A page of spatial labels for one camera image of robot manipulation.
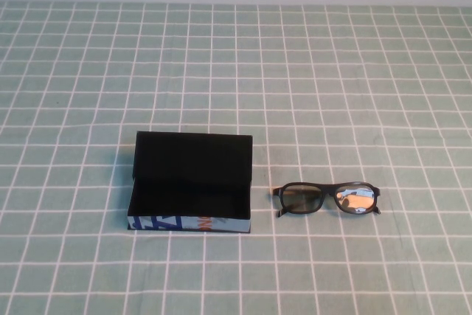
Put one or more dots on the green white checked tablecloth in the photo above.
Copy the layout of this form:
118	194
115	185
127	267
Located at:
332	108

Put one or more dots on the black framed glasses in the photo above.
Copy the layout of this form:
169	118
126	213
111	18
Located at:
354	200

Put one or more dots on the black glasses case blue print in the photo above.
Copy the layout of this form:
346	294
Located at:
191	167

